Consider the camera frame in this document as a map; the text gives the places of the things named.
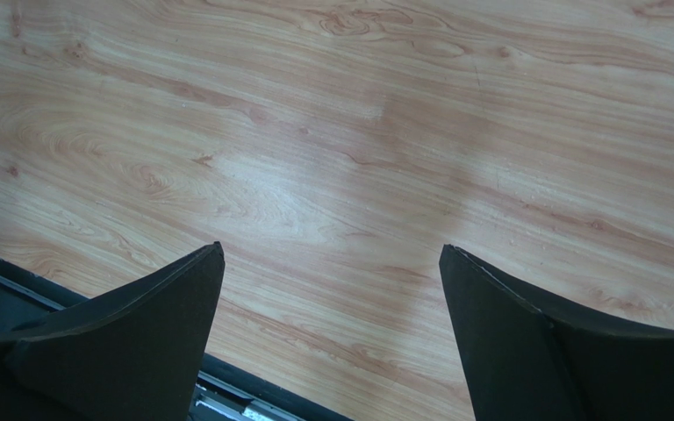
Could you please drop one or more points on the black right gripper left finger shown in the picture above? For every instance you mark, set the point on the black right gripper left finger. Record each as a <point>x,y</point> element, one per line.
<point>132,353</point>

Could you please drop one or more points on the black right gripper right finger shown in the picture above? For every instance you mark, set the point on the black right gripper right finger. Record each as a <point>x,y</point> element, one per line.
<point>529,354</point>

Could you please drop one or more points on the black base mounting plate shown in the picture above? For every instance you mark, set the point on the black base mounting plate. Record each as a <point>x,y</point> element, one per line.
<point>222,391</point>

